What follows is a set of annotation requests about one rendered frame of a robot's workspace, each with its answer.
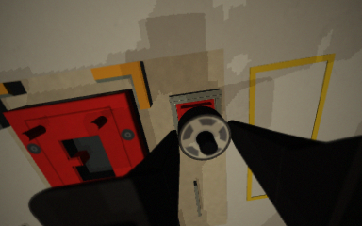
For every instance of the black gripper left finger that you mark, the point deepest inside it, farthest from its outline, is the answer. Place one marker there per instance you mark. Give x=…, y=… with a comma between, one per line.
x=147, y=195

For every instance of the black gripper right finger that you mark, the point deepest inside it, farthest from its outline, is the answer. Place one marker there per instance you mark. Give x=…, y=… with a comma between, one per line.
x=309, y=182

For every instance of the yellow rectangular outline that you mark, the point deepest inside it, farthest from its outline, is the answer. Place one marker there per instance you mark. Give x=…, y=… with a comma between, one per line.
x=294, y=63

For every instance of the red rectangular base plate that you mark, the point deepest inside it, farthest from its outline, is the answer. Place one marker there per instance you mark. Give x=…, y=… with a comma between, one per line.
x=83, y=138

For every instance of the black wheel with grey hub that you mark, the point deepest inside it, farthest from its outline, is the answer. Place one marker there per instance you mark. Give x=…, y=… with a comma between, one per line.
x=199, y=119

